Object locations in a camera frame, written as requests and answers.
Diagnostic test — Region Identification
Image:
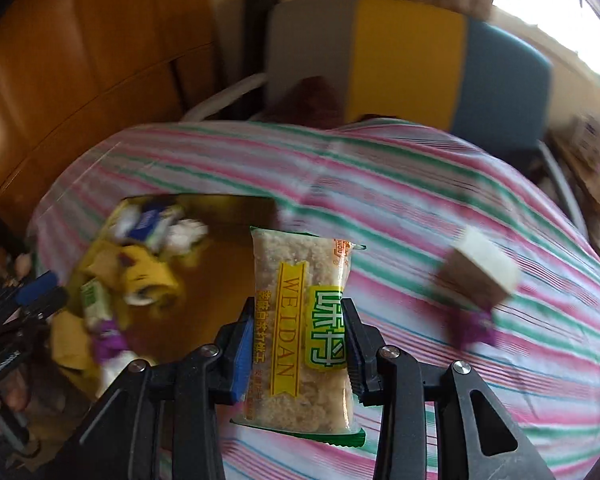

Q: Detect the white metal rail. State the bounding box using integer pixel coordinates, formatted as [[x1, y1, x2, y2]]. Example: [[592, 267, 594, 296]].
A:
[[180, 72, 268, 121]]

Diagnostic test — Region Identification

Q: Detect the blue white packet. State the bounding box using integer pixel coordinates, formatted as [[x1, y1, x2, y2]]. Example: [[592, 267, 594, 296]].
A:
[[112, 200, 186, 251]]

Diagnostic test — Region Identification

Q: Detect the dark red pillow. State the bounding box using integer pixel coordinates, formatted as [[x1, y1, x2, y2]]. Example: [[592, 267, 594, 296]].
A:
[[267, 76, 351, 128]]

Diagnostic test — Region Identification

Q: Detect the grey yellow blue chair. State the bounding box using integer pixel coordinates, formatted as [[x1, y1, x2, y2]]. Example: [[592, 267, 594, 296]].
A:
[[265, 0, 553, 161]]

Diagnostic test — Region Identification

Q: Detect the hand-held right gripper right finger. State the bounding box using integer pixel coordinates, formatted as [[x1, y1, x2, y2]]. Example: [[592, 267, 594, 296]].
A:
[[341, 298, 556, 480]]

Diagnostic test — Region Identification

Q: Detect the black bed post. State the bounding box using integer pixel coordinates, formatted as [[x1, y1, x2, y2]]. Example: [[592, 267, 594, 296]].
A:
[[245, 0, 281, 121]]

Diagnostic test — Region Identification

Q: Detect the yellow plush toy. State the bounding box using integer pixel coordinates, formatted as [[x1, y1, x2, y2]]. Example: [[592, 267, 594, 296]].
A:
[[80, 240, 181, 311]]

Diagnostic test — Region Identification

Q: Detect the grey metal rail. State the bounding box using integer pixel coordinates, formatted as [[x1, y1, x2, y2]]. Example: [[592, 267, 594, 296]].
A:
[[535, 140, 588, 241]]

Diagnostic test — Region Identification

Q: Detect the rice cracker snack packet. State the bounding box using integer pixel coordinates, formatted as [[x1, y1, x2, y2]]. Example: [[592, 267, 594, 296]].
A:
[[230, 226, 368, 448]]

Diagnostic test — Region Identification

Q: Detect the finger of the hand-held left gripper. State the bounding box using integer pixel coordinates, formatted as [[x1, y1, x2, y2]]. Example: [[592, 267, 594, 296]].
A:
[[17, 287, 71, 323], [10, 270, 60, 308]]

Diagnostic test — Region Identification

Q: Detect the bright window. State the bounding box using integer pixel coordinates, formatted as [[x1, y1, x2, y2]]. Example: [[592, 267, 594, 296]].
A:
[[492, 0, 600, 86]]

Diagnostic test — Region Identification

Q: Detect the cluttered wooden desk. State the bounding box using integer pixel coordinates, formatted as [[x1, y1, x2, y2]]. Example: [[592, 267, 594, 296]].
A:
[[550, 115, 600, 261]]

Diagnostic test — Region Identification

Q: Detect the wooden wardrobe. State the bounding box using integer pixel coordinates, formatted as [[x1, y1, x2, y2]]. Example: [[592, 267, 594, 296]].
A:
[[0, 0, 221, 231]]

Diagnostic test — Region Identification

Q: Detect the cream rectangular box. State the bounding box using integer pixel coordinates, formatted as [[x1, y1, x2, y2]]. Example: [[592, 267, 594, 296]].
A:
[[437, 225, 521, 311]]

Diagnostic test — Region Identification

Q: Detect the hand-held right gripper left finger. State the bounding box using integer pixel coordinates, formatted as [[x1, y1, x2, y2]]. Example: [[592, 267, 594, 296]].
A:
[[55, 302, 255, 480]]

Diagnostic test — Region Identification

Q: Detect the purple wrapper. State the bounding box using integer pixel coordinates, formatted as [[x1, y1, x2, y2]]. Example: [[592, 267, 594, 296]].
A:
[[450, 305, 498, 348]]

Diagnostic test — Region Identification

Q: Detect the yellow cardboard box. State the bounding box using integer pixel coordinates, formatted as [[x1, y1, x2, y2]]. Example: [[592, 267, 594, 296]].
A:
[[50, 192, 281, 396]]

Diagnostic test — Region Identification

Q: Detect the green white purple packet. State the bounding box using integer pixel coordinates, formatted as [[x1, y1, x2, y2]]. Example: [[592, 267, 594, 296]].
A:
[[80, 280, 128, 361]]

